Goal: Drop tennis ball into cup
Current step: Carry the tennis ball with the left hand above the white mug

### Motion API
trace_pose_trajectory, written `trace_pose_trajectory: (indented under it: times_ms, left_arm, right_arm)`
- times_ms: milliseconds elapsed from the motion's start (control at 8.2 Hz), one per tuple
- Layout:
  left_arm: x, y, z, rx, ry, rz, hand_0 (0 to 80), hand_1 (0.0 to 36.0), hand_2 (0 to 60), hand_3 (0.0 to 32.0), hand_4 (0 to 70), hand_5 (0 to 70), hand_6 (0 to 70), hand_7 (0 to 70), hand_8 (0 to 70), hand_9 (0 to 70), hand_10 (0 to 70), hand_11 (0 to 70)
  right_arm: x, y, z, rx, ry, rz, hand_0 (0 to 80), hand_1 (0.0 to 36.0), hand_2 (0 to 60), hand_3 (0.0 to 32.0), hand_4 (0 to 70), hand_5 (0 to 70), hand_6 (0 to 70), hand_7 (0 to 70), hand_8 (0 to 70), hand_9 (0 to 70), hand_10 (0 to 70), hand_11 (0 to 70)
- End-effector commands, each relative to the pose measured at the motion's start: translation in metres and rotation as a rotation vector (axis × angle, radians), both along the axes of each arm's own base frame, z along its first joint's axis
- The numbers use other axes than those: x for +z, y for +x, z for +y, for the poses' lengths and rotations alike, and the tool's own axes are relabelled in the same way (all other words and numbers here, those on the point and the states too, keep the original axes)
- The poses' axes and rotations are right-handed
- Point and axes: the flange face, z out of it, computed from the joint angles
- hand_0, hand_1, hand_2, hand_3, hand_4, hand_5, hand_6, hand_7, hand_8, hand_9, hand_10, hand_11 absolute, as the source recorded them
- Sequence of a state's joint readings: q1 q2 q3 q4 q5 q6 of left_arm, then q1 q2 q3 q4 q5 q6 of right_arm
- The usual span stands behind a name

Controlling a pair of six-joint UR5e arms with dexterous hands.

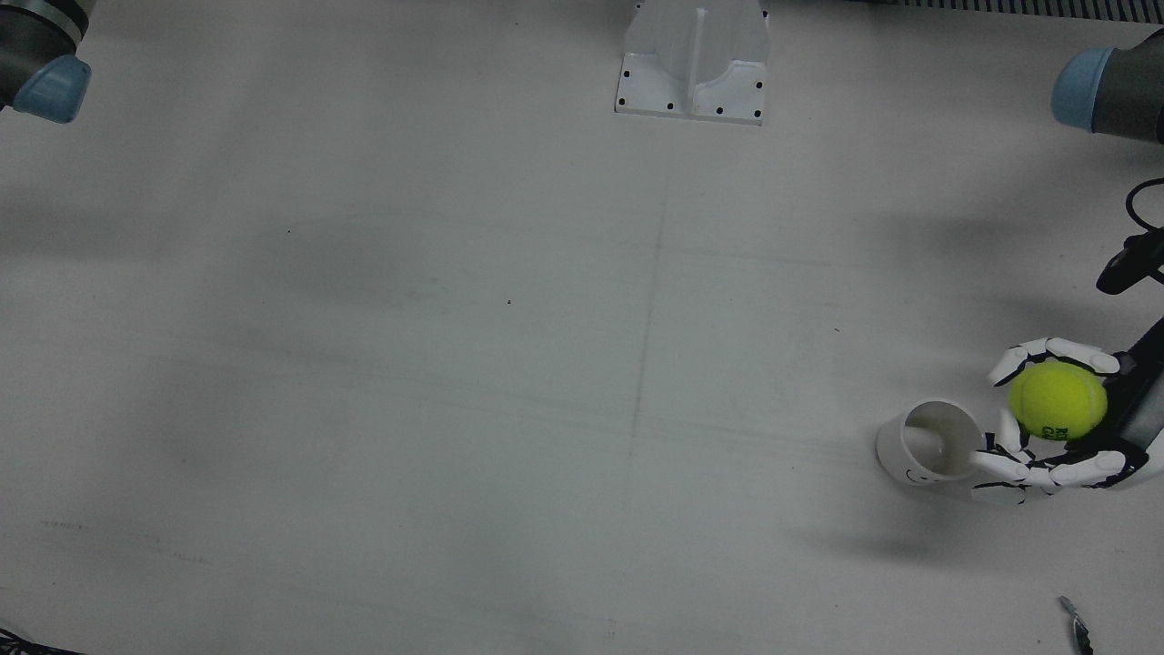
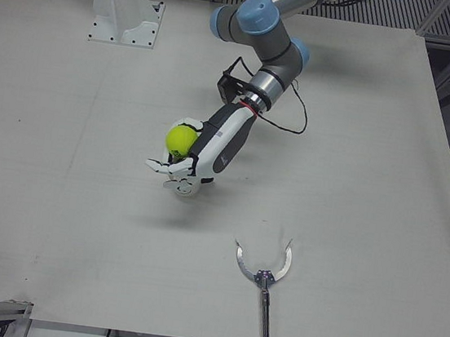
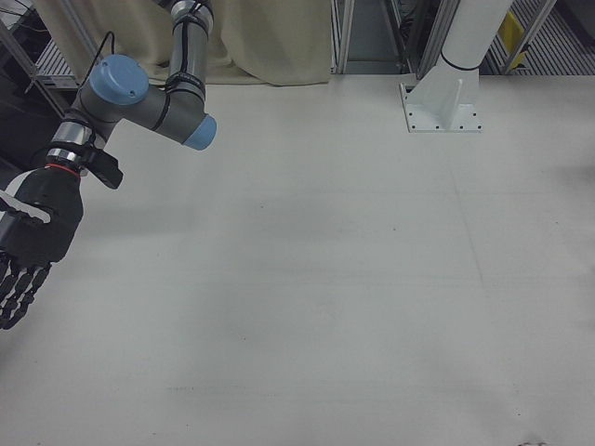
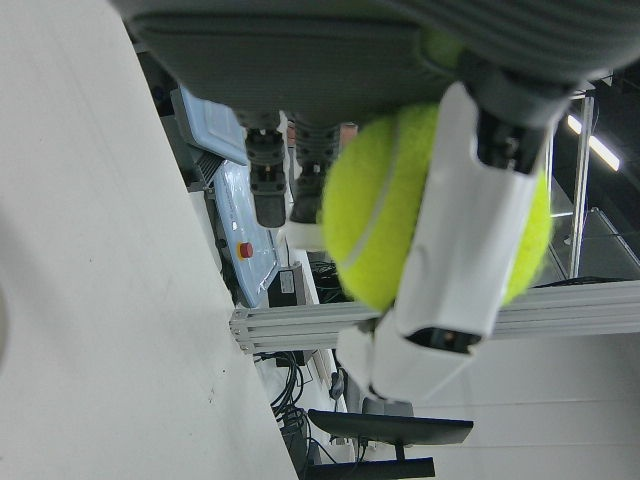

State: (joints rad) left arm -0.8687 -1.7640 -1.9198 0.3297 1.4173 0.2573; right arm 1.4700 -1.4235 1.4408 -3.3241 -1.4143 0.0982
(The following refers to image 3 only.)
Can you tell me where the black dexterous robot hand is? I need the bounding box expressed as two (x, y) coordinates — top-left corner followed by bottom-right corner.
(0, 166), (86, 331)

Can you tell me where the grey metal shelf rack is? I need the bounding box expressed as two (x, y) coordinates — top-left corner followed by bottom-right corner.
(0, 0), (101, 117)

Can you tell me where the beige curtain cloth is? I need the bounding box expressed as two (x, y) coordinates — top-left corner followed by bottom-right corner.
(33, 0), (332, 87)

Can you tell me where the yellow warning tag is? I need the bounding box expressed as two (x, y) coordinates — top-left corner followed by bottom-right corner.
(497, 11), (523, 46)

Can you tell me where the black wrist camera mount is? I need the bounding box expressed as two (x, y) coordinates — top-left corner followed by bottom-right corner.
(81, 145), (125, 190)

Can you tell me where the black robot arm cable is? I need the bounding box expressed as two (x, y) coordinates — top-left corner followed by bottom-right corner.
(81, 0), (205, 136)

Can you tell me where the aluminium frame cabinet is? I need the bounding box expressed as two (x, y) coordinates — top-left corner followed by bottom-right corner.
(329, 0), (410, 74)

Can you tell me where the white pedestal base plate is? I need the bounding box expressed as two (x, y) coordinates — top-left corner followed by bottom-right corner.
(399, 59), (483, 135)

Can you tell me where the white cylindrical pedestal column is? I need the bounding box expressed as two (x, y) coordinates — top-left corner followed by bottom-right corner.
(440, 0), (511, 72)

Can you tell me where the aluminium profile frame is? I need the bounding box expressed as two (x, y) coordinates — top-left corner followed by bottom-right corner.
(501, 0), (557, 73)

